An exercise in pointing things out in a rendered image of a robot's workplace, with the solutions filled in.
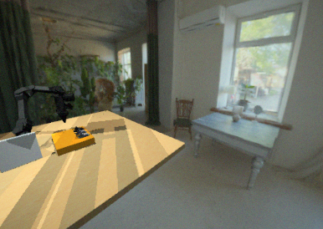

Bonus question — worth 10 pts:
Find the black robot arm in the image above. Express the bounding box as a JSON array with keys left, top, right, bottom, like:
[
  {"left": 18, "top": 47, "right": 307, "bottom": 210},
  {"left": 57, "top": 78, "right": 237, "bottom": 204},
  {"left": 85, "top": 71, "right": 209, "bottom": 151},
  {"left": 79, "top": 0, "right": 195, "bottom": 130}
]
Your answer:
[{"left": 13, "top": 85, "right": 74, "bottom": 137}]

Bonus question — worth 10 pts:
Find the orange flat panel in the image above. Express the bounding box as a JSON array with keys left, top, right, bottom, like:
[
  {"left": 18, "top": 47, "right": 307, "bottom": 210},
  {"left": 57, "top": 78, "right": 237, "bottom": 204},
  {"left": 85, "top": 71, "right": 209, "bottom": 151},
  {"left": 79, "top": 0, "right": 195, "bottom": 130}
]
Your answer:
[{"left": 51, "top": 128, "right": 95, "bottom": 156}]

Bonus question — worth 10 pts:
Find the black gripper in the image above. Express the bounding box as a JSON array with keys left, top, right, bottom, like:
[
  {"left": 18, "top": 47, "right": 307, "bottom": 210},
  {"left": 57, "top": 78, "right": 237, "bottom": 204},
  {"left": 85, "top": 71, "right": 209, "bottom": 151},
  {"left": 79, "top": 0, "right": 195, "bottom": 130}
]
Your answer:
[{"left": 55, "top": 102, "right": 69, "bottom": 123}]

